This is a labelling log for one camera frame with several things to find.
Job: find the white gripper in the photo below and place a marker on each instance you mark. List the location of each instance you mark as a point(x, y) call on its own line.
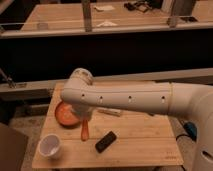
point(82, 112)

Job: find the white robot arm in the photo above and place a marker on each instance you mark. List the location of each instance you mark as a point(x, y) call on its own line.
point(193, 102)

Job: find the white ceramic cup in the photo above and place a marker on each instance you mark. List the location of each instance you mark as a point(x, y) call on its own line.
point(50, 146)

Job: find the orange bowl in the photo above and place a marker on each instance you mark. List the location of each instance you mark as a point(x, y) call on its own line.
point(64, 116)

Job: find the black rectangular block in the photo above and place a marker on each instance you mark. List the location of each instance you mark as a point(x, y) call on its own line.
point(105, 142)

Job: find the wooden table board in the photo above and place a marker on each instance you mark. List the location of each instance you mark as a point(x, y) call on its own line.
point(142, 140)

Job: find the white paper on bench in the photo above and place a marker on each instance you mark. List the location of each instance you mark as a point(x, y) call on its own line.
point(104, 8)

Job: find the black tools on bench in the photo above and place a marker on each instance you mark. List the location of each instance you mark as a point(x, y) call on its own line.
point(140, 5)

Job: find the metal clamp on rail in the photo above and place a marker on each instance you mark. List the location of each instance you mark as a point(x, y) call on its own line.
point(10, 81)

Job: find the metal post left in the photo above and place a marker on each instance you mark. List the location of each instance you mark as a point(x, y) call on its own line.
point(87, 15)

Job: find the metal post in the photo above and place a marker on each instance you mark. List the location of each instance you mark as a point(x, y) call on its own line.
point(87, 15)
point(177, 11)

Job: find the metal post right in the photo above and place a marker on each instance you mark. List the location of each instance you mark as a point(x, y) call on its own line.
point(177, 11)

